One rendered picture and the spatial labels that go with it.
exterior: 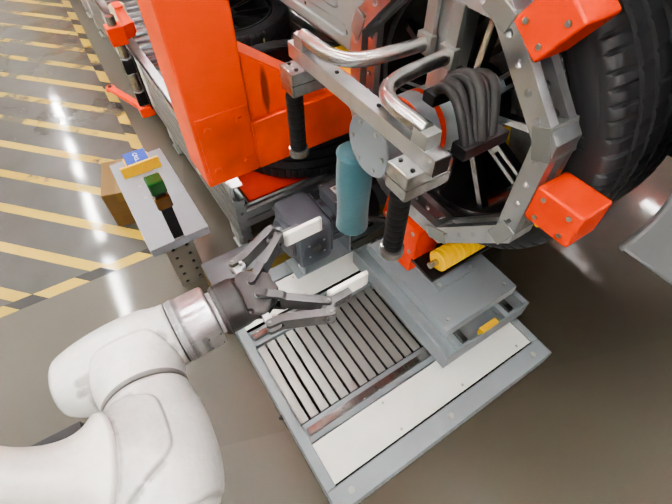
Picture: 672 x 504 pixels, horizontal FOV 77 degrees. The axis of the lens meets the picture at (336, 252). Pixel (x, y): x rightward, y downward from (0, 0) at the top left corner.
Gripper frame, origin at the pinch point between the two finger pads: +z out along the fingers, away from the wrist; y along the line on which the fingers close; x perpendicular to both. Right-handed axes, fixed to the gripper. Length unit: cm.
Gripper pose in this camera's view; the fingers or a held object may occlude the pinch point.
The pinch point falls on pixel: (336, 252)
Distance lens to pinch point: 67.1
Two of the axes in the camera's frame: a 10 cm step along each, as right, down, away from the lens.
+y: 5.4, 6.6, -5.2
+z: 8.4, -4.3, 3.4
